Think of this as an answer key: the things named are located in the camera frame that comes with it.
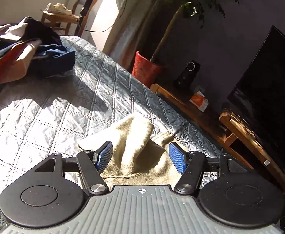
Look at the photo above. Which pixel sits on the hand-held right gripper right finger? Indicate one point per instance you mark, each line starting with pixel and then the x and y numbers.
pixel 179 157

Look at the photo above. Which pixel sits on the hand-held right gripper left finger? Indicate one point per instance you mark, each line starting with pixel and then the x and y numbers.
pixel 104 156

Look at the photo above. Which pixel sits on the beige towel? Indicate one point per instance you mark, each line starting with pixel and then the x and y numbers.
pixel 135 136

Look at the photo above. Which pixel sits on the orange and white box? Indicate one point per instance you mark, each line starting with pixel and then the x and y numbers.
pixel 198 101

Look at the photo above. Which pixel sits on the grey quilted bedspread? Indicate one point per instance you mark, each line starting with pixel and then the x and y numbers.
pixel 59 117

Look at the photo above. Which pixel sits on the wooden television stand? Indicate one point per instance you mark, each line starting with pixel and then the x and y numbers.
pixel 240 131

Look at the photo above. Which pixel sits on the black speaker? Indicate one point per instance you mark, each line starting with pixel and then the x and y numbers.
pixel 186 78

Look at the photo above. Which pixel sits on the green tree in red pot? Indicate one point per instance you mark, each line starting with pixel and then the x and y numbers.
pixel 147 68

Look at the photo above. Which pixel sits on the black television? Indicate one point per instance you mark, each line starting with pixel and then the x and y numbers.
pixel 266 82

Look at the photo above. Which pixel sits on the beige curtain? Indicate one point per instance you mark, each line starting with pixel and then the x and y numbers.
pixel 137 34

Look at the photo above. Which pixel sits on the wooden chair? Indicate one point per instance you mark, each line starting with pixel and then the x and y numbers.
pixel 59 19

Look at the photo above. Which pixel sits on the white sneaker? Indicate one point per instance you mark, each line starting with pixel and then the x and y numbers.
pixel 58 8

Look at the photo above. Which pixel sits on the white garment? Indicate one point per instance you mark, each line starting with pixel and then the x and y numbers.
pixel 15 29

